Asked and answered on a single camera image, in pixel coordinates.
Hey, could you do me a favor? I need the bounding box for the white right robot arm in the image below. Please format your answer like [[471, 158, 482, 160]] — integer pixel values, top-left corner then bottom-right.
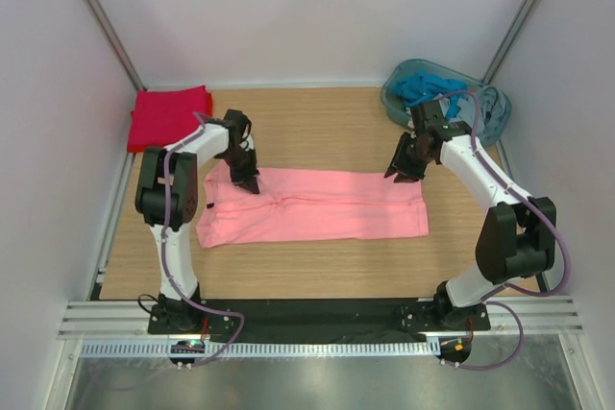
[[384, 123, 556, 330]]

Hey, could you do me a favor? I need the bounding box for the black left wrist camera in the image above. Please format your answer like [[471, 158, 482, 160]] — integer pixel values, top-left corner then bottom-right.
[[223, 109, 252, 144]]

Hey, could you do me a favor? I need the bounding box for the aluminium post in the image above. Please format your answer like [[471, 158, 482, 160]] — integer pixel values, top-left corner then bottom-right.
[[481, 0, 541, 84], [84, 0, 146, 91]]

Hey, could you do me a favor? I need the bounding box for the teal plastic bin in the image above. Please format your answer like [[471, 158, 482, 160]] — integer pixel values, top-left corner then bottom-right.
[[381, 59, 512, 148]]

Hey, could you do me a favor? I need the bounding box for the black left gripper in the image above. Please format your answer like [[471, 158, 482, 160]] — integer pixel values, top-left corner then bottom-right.
[[219, 147, 260, 196]]

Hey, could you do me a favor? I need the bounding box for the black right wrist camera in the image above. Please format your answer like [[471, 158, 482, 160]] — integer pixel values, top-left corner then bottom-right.
[[410, 100, 448, 135]]

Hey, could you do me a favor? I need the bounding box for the pink t shirt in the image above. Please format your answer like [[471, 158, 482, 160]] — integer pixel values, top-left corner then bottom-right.
[[195, 163, 429, 249]]

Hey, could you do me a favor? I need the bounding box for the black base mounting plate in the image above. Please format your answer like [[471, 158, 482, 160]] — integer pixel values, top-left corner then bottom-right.
[[147, 298, 491, 345]]

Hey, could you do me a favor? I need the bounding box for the folded magenta t shirt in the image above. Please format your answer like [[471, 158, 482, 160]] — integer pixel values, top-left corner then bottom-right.
[[126, 85, 209, 150]]

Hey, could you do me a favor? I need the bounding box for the folded red t shirt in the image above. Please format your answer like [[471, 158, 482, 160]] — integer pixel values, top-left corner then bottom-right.
[[126, 84, 214, 155]]

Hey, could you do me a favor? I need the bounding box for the left rear aluminium post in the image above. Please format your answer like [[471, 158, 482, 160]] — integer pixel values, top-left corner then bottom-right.
[[84, 0, 146, 91]]

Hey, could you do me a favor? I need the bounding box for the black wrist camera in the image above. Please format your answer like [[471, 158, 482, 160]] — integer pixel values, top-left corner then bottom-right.
[[410, 100, 448, 135], [223, 109, 252, 144]]

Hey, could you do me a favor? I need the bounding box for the right rear aluminium post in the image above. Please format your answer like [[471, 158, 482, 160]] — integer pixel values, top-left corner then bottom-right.
[[481, 0, 541, 84]]

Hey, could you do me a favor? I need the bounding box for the white slotted cable duct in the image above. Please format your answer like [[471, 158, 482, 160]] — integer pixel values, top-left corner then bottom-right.
[[80, 338, 440, 359]]

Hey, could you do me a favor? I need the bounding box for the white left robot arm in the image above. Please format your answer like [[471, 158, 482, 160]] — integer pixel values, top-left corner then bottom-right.
[[135, 109, 259, 334]]

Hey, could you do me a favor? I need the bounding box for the grey blue t shirt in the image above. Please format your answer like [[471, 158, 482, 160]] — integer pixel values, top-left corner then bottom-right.
[[440, 85, 512, 148]]

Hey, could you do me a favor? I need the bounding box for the aluminium frame rail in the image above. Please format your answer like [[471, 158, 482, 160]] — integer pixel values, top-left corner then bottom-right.
[[57, 296, 584, 340]]

